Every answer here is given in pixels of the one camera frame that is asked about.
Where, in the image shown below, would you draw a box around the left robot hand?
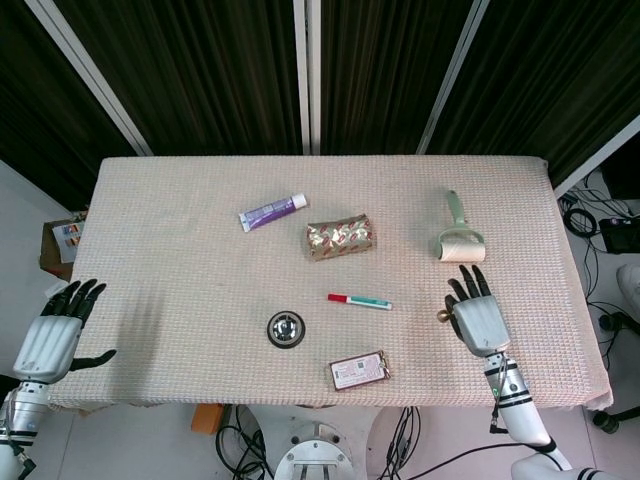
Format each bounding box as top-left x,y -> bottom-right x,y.
12,278 -> 118,385

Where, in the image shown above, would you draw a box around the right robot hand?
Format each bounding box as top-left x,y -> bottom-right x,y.
443,264 -> 512,358

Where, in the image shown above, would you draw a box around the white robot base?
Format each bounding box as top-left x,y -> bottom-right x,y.
234,403 -> 421,480

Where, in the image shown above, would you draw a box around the green lint roller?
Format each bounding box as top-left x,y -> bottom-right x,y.
429,189 -> 487,265

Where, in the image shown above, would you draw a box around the cardboard box with papers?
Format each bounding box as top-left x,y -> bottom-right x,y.
38,209 -> 90,282

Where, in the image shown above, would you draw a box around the red and green marker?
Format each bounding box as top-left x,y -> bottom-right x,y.
327,292 -> 394,311

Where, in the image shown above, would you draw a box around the white shoe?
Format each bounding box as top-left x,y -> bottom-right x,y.
615,263 -> 640,301

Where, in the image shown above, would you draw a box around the beige woven tablecloth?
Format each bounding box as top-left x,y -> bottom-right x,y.
47,155 -> 615,412

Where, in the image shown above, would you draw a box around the black chair base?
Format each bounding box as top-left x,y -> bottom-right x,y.
592,309 -> 640,431

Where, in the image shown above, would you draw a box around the gold foil wrapped package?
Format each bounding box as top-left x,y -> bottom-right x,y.
305,212 -> 377,261

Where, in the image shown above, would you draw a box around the orange box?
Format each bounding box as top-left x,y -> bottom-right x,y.
191,403 -> 224,435

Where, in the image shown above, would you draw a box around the purple toothpaste tube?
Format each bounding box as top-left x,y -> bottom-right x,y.
238,193 -> 309,233

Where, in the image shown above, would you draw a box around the black floor cables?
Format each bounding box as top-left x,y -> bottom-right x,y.
557,169 -> 640,351

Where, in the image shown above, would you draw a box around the black cable bundle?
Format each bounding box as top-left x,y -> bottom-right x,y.
214,404 -> 276,480

